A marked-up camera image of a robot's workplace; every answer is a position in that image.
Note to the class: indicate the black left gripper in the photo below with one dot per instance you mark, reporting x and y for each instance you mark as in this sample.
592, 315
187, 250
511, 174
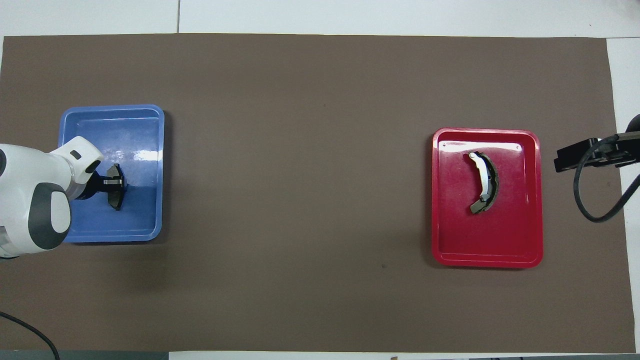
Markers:
95, 186

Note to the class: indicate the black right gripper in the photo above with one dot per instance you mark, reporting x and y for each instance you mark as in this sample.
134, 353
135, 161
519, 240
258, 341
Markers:
575, 157

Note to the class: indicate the dark brake pad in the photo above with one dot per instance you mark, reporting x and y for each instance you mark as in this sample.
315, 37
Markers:
116, 200

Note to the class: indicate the curved brake shoe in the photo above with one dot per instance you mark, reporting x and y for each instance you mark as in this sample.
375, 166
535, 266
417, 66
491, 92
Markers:
485, 175

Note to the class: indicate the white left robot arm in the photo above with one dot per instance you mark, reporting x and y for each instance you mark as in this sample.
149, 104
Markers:
30, 175

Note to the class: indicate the blue plastic tray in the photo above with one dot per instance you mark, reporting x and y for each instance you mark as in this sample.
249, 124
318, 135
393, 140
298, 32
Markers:
135, 210

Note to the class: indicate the red plastic tray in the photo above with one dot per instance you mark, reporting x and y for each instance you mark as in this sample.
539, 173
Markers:
515, 235

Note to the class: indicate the brown paper mat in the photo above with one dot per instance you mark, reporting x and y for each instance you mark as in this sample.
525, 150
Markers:
300, 200

